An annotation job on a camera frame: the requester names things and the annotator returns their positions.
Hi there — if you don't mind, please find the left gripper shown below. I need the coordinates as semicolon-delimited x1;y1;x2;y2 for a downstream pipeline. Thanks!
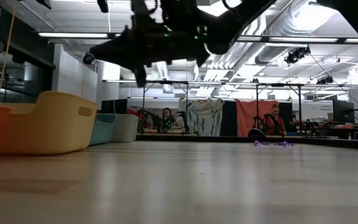
96;0;110;14

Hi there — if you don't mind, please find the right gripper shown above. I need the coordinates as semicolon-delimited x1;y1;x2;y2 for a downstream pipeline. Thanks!
90;0;211;88

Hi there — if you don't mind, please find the long ceiling light strip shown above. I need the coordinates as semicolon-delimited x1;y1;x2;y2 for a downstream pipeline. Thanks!
37;32;358;44

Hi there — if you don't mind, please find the black box monitor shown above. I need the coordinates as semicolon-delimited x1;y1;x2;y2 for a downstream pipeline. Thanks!
100;98;128;114

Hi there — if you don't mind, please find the white plastic bin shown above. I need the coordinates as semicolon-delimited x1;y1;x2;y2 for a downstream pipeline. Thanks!
110;113;139;143

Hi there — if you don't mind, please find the person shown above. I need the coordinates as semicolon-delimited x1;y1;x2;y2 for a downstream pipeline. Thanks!
258;104;288;136
158;107;186;133

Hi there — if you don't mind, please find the teal plastic bin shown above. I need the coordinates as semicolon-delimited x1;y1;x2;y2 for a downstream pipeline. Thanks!
88;113;117;146

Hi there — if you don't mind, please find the yellow plastic bin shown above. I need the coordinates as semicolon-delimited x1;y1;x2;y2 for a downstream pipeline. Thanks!
0;90;99;156

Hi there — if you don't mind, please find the white patterned tarp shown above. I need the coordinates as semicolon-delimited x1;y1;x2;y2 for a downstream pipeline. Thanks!
178;98;226;137

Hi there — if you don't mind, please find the black backdrop panel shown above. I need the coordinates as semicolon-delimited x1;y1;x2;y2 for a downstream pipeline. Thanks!
278;101;294;131
221;100;239;137

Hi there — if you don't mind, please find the orange cloth backdrop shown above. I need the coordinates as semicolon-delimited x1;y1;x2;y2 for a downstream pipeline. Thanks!
236;99;280;137

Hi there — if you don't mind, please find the black ceiling spotlight cluster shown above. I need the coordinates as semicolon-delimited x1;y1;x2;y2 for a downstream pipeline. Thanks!
283;45;311;65

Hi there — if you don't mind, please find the white sign board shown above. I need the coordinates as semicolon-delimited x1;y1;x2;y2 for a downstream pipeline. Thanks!
301;101;334;123

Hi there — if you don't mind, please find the dark cluttered work table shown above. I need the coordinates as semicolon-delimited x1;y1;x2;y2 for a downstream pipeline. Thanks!
290;119;358;141

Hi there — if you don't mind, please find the yellow hanging cord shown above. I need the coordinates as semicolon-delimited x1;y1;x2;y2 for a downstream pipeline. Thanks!
0;6;16;103

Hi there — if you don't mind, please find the silver ventilation duct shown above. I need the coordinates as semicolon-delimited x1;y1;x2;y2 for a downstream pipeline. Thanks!
253;0;338;65

